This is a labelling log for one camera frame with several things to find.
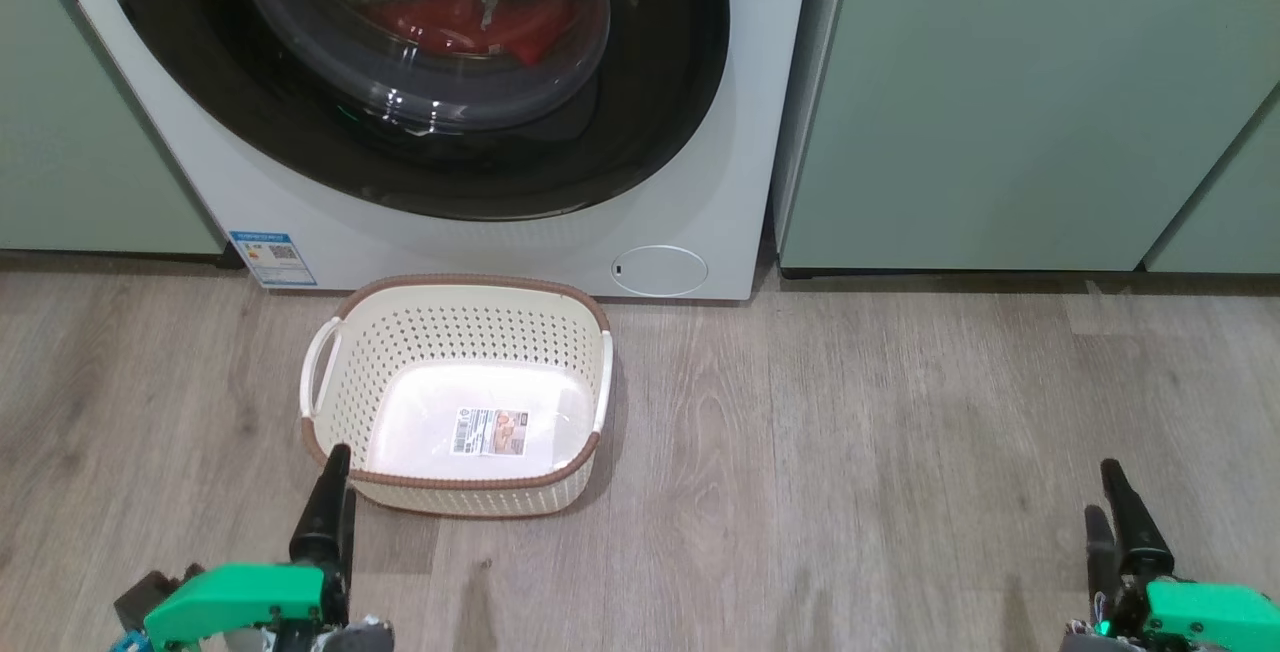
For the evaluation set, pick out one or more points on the red and white garment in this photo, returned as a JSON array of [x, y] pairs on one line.
[[450, 22]]

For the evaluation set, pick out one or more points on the white front-load washing machine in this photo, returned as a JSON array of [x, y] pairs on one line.
[[700, 132]]

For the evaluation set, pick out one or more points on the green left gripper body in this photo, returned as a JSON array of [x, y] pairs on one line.
[[240, 597]]

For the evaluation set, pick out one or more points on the pale green cabinet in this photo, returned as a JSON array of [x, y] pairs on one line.
[[980, 102], [80, 132]]

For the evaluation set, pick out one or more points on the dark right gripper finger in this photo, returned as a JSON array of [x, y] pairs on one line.
[[1100, 552], [1140, 542]]

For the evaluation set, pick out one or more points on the printed product label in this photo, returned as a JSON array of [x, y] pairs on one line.
[[488, 432]]

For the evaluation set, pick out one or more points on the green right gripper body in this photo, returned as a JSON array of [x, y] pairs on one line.
[[1210, 617]]

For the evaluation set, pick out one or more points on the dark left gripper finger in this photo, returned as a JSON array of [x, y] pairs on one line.
[[349, 552], [320, 522]]

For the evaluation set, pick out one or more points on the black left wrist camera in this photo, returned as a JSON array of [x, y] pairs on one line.
[[145, 597]]

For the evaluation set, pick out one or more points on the cream perforated laundry basket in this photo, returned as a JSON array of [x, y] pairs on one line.
[[440, 332]]

